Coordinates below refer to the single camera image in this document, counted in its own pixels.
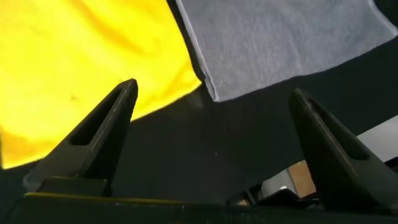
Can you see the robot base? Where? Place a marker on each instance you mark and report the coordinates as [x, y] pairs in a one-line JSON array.
[[276, 186]]

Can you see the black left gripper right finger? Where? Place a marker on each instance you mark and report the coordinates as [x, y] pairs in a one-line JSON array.
[[339, 161]]

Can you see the grey towel with orange marks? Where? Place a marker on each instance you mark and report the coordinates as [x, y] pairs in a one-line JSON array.
[[273, 43]]

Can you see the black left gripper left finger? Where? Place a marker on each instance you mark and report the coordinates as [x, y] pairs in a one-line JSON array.
[[93, 146]]

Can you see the clear tape marker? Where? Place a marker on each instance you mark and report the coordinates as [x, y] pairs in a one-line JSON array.
[[195, 100]]

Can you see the yellow towel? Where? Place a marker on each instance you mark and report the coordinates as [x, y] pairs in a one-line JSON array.
[[77, 68]]

